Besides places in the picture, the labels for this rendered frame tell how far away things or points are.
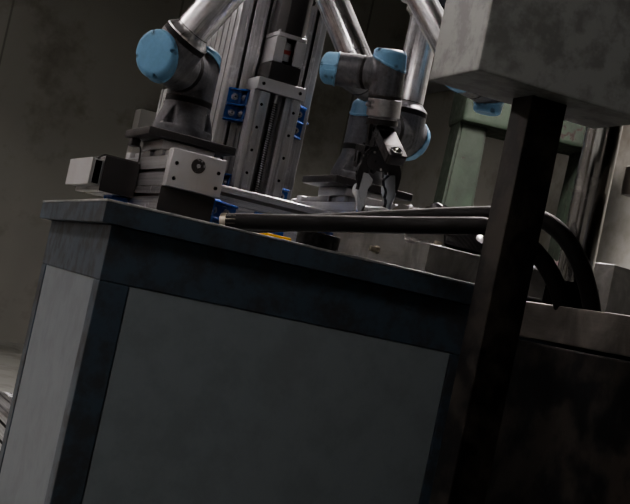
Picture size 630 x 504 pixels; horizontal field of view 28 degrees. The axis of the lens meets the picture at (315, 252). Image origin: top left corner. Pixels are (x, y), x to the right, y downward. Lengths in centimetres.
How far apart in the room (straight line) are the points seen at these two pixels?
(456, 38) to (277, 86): 145
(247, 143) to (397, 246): 90
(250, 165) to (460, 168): 294
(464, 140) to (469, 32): 427
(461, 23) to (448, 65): 6
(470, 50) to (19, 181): 755
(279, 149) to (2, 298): 610
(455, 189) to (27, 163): 404
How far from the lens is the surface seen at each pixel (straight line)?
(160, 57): 297
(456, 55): 185
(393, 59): 276
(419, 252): 235
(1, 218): 919
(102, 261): 203
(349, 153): 326
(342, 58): 281
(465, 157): 609
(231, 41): 336
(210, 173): 295
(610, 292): 259
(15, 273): 923
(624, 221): 666
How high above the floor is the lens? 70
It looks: 2 degrees up
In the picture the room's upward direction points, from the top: 12 degrees clockwise
